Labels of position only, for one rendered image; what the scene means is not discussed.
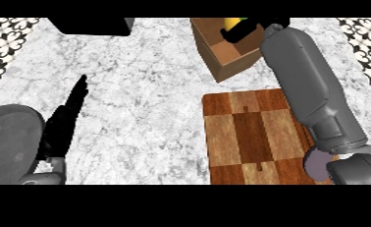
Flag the brown wooden cutting board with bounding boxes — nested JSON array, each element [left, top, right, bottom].
[[201, 87, 335, 186]]

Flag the brown cardboard box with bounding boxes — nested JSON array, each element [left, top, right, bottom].
[[189, 17, 268, 85]]

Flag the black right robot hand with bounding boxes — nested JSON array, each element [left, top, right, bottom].
[[220, 17, 292, 44]]

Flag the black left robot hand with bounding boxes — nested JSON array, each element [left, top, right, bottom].
[[36, 74, 90, 162]]

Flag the black box-shaped appliance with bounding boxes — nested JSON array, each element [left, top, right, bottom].
[[46, 17, 137, 37]]

